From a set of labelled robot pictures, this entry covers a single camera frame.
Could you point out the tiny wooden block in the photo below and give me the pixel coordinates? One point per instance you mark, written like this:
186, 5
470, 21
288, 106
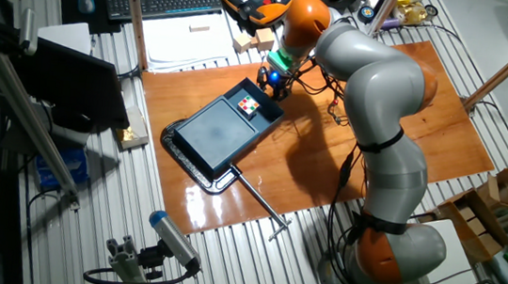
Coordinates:
253, 42

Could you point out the yellow packaged item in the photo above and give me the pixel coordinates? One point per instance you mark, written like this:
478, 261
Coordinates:
410, 9

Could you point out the green wrist mounting plate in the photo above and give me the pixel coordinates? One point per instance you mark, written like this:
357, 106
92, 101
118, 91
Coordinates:
280, 60

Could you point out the blue tissue pack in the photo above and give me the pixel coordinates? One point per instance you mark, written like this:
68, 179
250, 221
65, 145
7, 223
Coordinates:
62, 169

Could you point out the small wooden cube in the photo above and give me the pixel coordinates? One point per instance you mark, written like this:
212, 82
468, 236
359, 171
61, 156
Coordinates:
242, 43

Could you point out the silver camera with blue cap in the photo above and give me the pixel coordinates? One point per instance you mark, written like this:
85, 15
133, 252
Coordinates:
175, 240

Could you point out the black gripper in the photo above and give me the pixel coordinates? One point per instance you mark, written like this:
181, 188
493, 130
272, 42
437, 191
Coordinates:
273, 80

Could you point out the white paper stack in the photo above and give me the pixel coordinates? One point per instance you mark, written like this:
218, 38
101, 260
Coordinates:
178, 49

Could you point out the open cardboard box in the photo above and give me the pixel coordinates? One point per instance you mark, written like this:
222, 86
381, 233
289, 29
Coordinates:
472, 226

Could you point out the small wooden bar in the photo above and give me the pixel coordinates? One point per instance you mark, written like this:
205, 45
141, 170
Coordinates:
200, 28

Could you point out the white flat box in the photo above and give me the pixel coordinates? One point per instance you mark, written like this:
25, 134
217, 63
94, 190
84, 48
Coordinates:
66, 36

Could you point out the black metal c-clamp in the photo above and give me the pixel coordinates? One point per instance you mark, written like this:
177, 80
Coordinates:
185, 163

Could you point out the scrambled rubik's cube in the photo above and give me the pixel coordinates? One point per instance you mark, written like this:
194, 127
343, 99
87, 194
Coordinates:
248, 105

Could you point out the orange wooden board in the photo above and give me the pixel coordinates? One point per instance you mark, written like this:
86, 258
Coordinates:
448, 143

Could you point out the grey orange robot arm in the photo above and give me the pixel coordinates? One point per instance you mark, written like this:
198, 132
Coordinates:
382, 89

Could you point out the black keyboard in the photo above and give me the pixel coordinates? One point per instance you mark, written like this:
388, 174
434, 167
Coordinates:
164, 2

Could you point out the short aluminium profile mount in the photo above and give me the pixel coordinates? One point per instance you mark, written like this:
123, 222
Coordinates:
127, 266

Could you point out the large wooden cube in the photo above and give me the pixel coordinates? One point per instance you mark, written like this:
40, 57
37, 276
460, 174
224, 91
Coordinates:
265, 39

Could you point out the dark blue drawer cabinet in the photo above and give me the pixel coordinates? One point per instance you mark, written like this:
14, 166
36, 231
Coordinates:
214, 133

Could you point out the black monitor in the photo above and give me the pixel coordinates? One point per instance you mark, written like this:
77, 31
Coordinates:
71, 85

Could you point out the white platform box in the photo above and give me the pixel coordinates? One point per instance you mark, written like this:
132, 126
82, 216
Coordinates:
459, 263

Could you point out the black mouse pad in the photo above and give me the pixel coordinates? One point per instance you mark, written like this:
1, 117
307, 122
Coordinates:
69, 14

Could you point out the grey computer mouse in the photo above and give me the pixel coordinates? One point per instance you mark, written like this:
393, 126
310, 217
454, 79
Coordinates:
86, 3

